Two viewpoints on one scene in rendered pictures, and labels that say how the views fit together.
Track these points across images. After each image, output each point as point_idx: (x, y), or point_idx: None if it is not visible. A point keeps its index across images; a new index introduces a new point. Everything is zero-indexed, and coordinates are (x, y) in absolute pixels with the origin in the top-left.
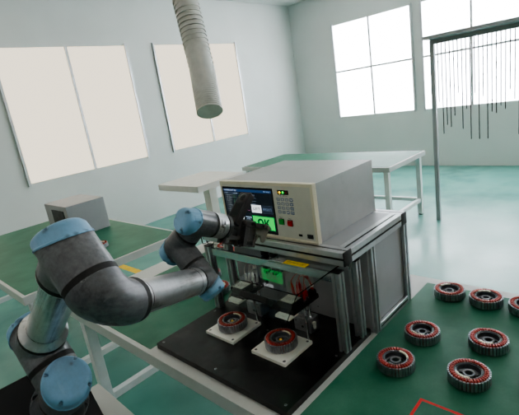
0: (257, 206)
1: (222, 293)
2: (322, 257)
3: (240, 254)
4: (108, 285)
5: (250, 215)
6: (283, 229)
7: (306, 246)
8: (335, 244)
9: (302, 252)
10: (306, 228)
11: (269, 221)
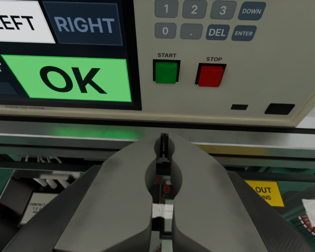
0: (14, 7)
1: None
2: None
3: (8, 169)
4: None
5: None
6: (169, 94)
7: (272, 141)
8: None
9: (250, 155)
10: (282, 87)
11: (102, 72)
